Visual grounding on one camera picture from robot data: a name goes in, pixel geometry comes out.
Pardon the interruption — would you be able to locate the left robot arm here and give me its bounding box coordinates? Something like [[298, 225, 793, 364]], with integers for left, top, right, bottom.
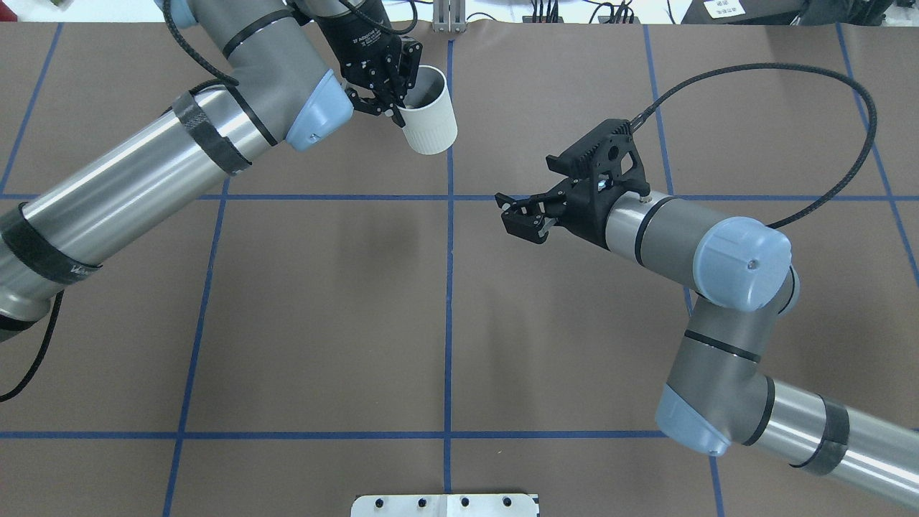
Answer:
[[1, 1, 422, 340]]

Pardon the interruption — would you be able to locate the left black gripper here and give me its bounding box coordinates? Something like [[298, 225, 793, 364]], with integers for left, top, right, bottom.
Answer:
[[314, 1, 422, 129]]

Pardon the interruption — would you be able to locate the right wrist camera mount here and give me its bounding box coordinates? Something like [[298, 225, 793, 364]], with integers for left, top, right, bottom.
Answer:
[[546, 118, 652, 200]]

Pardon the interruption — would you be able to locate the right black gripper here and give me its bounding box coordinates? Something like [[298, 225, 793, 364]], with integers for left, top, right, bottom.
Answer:
[[495, 174, 618, 250]]

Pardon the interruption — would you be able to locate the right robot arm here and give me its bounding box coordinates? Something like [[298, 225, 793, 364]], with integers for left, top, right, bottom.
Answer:
[[495, 174, 917, 510]]

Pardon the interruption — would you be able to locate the white ribbed mug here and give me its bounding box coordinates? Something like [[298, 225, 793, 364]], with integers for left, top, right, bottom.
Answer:
[[399, 65, 457, 156]]

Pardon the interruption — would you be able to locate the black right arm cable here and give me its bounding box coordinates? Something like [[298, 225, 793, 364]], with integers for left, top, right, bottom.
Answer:
[[629, 63, 878, 230]]

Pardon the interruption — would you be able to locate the white camera pillar with base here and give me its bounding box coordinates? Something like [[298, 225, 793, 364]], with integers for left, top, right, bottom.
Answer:
[[349, 493, 541, 516]]

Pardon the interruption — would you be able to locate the aluminium frame post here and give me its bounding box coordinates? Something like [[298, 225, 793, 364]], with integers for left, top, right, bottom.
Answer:
[[432, 0, 468, 34]]

